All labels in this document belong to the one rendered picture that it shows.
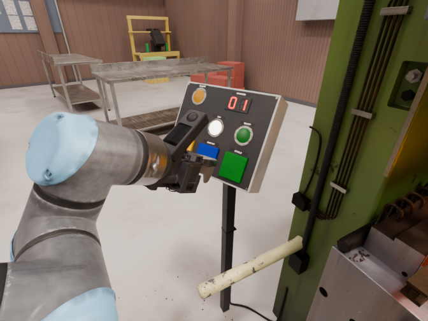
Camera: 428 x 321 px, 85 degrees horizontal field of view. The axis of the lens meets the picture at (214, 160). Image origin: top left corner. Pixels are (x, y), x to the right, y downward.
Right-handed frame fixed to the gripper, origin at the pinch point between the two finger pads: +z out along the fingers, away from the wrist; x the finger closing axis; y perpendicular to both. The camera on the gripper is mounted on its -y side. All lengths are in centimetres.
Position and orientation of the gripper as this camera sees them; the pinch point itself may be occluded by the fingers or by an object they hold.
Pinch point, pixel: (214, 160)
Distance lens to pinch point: 58.0
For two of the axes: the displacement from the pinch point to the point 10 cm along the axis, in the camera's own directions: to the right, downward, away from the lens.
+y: -3.0, 9.5, 0.7
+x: 8.0, 2.9, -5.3
